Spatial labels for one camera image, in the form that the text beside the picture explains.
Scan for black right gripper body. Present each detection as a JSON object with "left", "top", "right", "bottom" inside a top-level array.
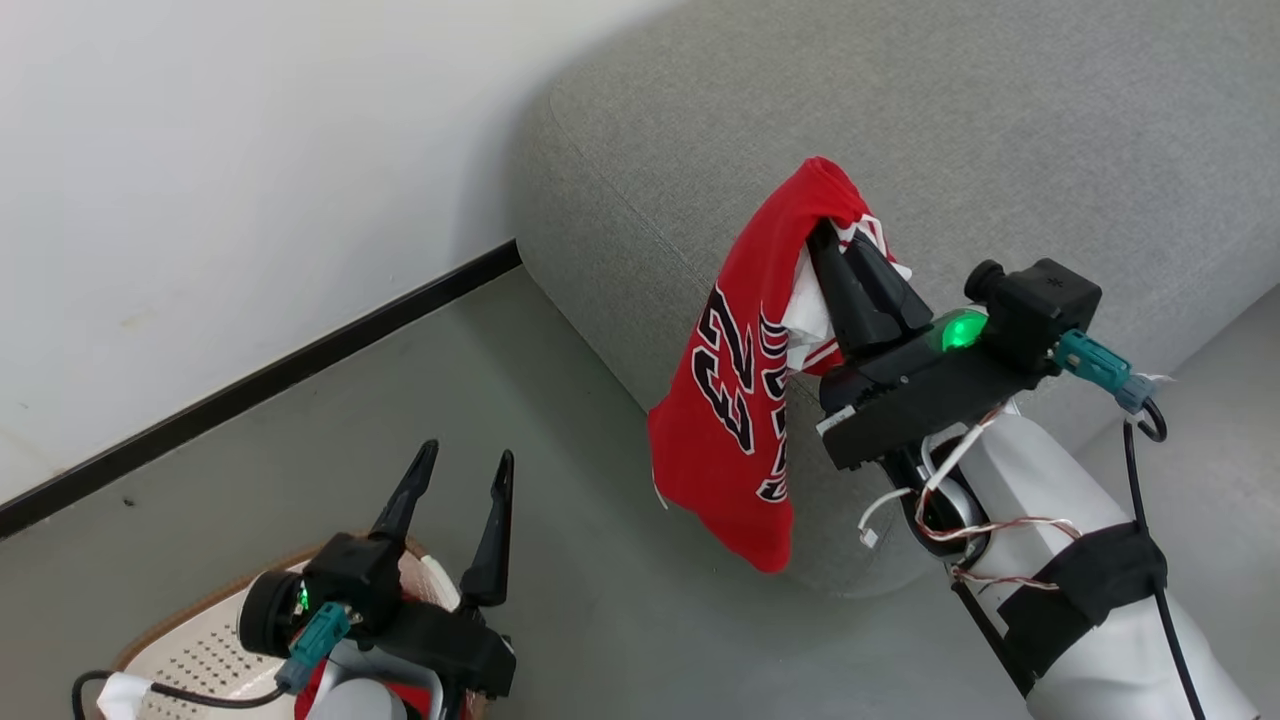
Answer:
[{"left": 818, "top": 312, "right": 1059, "bottom": 471}]

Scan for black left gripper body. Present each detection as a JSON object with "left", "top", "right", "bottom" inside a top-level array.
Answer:
[{"left": 383, "top": 598, "right": 518, "bottom": 698}]

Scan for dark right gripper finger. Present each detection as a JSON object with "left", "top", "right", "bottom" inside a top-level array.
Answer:
[
  {"left": 806, "top": 220, "right": 881, "bottom": 363},
  {"left": 848, "top": 235, "right": 934, "bottom": 351}
]

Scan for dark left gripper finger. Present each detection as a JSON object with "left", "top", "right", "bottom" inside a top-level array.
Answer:
[
  {"left": 460, "top": 450, "right": 514, "bottom": 609},
  {"left": 370, "top": 440, "right": 439, "bottom": 546}
]

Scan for red garment white patch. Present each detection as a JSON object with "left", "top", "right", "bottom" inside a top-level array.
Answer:
[{"left": 293, "top": 660, "right": 436, "bottom": 720}]

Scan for red jersey number 23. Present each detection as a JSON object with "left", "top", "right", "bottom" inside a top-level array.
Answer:
[{"left": 647, "top": 157, "right": 913, "bottom": 574}]

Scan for grey fabric sofa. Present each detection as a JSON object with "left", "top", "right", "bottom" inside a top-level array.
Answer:
[{"left": 512, "top": 0, "right": 1280, "bottom": 599}]

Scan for black baseboard strip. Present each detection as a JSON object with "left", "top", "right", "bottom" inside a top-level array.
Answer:
[{"left": 0, "top": 240, "right": 523, "bottom": 541}]

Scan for white perforated laundry basket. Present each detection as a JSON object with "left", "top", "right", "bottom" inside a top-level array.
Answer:
[{"left": 110, "top": 540, "right": 471, "bottom": 720}]

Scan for thin white wire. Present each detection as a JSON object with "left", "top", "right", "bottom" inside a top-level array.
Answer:
[{"left": 858, "top": 487, "right": 916, "bottom": 548}]

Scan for left teal plug black cable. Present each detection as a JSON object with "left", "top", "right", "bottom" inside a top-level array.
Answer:
[{"left": 72, "top": 603, "right": 351, "bottom": 720}]

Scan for teal plug black cable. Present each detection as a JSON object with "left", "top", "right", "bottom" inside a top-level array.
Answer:
[
  {"left": 72, "top": 603, "right": 351, "bottom": 720},
  {"left": 1052, "top": 330, "right": 1211, "bottom": 720}
]

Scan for red white twisted wires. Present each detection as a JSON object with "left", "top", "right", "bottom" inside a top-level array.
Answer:
[{"left": 915, "top": 405, "right": 1086, "bottom": 591}]

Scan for right teal plug black cable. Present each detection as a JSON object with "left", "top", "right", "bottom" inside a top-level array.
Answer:
[{"left": 1052, "top": 330, "right": 1211, "bottom": 720}]

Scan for black strap on right arm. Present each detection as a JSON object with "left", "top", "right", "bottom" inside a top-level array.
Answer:
[{"left": 995, "top": 520, "right": 1169, "bottom": 691}]

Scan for white cable tag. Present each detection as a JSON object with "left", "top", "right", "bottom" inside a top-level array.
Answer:
[{"left": 97, "top": 672, "right": 151, "bottom": 720}]

